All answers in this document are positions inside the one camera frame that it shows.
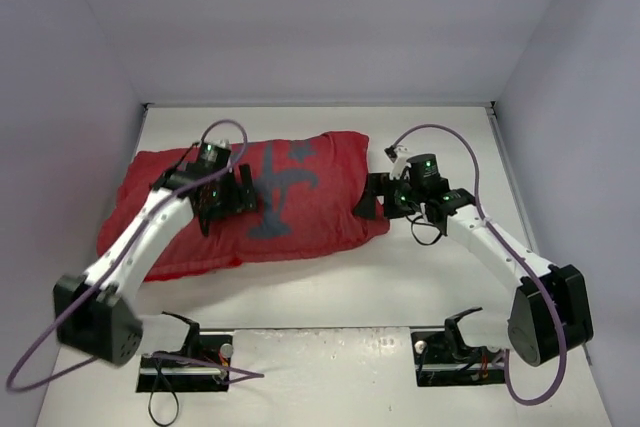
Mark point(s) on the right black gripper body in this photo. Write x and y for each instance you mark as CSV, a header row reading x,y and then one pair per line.
x,y
381,194

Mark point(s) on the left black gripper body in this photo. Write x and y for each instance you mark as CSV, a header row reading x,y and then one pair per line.
x,y
235,193

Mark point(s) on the red navy pillowcase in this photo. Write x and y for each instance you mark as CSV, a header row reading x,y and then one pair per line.
x,y
307,190

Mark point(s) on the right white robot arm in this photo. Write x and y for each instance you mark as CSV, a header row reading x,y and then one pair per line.
x,y
547,299

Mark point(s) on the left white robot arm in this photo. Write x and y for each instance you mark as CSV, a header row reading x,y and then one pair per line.
x,y
94,312

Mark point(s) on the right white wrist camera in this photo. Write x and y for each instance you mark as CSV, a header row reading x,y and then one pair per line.
x,y
398,155

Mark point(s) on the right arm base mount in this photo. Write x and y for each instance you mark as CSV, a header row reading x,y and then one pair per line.
x,y
442,358

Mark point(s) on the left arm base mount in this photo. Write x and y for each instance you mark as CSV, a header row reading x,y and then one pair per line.
x,y
179,355

